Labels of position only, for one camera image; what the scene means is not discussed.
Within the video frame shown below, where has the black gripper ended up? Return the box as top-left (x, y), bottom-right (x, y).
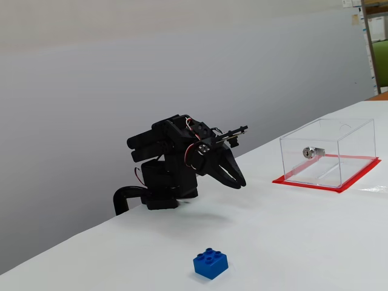
top-left (189, 136), bottom-right (247, 190)

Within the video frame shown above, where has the blue lego brick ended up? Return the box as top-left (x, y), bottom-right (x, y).
top-left (193, 247), bottom-right (229, 280)

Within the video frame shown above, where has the transparent plastic box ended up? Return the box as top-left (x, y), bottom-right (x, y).
top-left (279, 118), bottom-right (376, 189)

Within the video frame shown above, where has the white cardboard box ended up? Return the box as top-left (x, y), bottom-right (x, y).
top-left (368, 15), bottom-right (388, 43)

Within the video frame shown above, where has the silver lock cylinder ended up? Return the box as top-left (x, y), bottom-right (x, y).
top-left (302, 146), bottom-right (326, 160)

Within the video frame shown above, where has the black table clamp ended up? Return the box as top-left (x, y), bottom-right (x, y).
top-left (113, 185), bottom-right (149, 216)

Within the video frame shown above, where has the green panel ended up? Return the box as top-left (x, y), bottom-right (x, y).
top-left (372, 39), bottom-right (388, 93)

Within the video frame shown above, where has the black wrist camera board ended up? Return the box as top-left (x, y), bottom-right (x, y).
top-left (215, 124), bottom-right (249, 149)

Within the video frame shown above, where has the red white servo wire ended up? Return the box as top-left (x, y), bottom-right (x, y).
top-left (134, 166), bottom-right (146, 187)

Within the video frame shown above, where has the red tape frame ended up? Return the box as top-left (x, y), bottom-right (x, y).
top-left (272, 153), bottom-right (382, 194)

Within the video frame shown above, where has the grey metal shelf post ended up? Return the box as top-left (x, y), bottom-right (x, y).
top-left (360, 0), bottom-right (382, 95)

